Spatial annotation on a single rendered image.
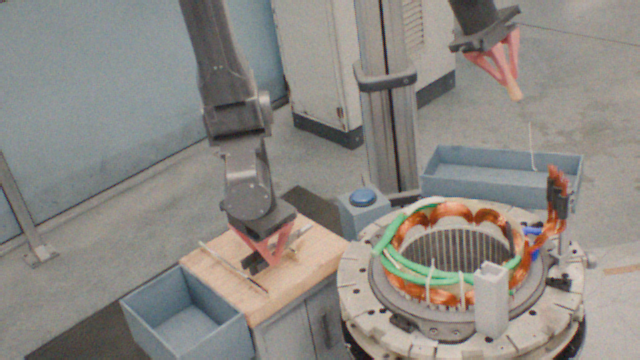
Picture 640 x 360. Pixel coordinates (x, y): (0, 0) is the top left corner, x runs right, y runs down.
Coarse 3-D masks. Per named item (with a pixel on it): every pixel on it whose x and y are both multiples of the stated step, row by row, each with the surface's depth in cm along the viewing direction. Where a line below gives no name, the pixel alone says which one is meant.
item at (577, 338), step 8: (344, 320) 101; (576, 320) 95; (584, 320) 95; (344, 328) 100; (584, 328) 94; (344, 336) 99; (352, 336) 98; (576, 336) 93; (352, 344) 97; (568, 344) 92; (576, 344) 92; (352, 352) 96; (360, 352) 96; (560, 352) 91; (568, 352) 91; (576, 352) 91
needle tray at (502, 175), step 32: (448, 160) 130; (480, 160) 127; (512, 160) 125; (544, 160) 122; (576, 160) 120; (448, 192) 121; (480, 192) 118; (512, 192) 116; (544, 192) 114; (576, 192) 113
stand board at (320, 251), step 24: (216, 240) 114; (240, 240) 113; (312, 240) 110; (336, 240) 110; (192, 264) 110; (216, 264) 109; (240, 264) 108; (288, 264) 106; (312, 264) 106; (336, 264) 107; (216, 288) 104; (240, 288) 103; (288, 288) 102; (264, 312) 100
